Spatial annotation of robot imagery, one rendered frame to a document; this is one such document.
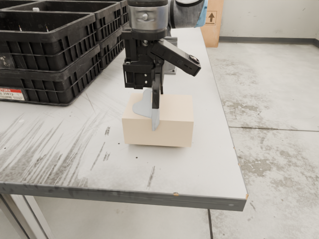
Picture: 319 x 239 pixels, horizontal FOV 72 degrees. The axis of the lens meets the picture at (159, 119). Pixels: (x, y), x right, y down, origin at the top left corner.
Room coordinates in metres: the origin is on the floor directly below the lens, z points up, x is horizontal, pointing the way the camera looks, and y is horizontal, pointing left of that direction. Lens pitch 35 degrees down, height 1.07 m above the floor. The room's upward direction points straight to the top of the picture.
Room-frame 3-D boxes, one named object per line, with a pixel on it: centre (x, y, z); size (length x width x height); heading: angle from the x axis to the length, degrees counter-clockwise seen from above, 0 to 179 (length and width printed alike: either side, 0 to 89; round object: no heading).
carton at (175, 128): (0.46, 0.00, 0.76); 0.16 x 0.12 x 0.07; 85
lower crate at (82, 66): (0.77, 0.45, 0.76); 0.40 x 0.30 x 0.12; 81
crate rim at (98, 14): (1.06, 0.40, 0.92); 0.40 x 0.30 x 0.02; 81
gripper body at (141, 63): (0.46, 0.03, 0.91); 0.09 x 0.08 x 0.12; 85
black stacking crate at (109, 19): (1.06, 0.40, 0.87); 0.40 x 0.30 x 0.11; 81
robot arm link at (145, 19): (0.46, 0.02, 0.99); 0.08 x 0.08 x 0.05
